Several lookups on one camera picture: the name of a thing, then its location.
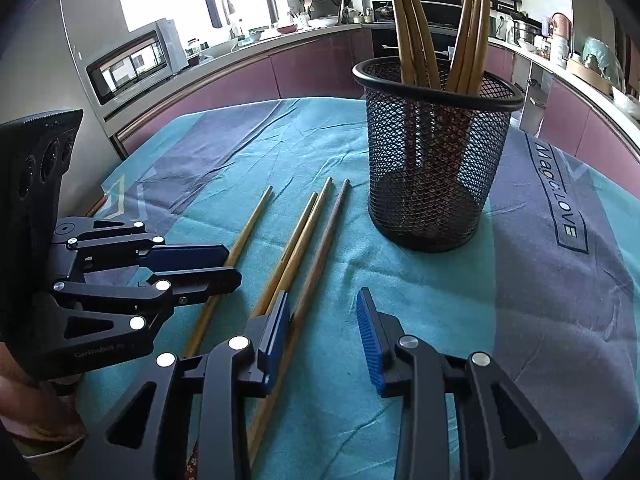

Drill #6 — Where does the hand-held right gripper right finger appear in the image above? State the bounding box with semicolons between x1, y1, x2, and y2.
356;287;583;480

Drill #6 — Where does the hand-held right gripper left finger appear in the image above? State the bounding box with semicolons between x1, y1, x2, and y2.
65;290;292;480

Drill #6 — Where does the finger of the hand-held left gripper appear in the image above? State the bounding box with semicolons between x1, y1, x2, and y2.
34;266;243;350
52;216;231;279

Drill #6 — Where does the light wooden chopstick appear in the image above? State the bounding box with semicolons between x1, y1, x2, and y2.
182;185;275;361
252;191;320;318
270;176;334;306

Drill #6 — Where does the dark wooden chopstick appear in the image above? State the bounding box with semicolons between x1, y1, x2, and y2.
246;178;351;467

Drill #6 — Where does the black mesh holder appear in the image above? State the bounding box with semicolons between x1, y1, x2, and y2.
352;56;524;253

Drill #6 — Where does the bunch of chopsticks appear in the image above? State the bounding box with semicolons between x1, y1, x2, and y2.
384;0;492;176

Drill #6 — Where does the person's left hand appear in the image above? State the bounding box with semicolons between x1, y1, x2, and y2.
0;345;87;444

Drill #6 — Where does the blue striped tablecloth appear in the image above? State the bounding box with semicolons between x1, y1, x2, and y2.
75;97;640;480

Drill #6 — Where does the white microwave oven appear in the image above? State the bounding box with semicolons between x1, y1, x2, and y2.
85;18;190;136

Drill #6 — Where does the pink base cabinet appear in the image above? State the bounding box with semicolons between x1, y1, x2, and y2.
537;77;640;173
115;27;373;156
487;44;515;81

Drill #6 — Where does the wide white bowl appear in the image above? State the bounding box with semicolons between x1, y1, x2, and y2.
202;38;239;58

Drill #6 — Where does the white kitchen countertop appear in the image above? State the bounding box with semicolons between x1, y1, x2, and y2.
102;20;640;133

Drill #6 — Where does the steel faucet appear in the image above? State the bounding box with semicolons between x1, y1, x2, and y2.
220;0;241;38

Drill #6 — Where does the round beige tub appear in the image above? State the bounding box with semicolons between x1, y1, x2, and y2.
567;57;613;96

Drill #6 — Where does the steel steamer pot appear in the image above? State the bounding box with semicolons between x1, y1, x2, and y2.
512;17;541;46

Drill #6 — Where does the white plastic bag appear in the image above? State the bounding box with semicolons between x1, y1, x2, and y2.
612;87;640;118

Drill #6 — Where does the pink kettle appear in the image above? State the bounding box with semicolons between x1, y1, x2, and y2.
550;12;573;46

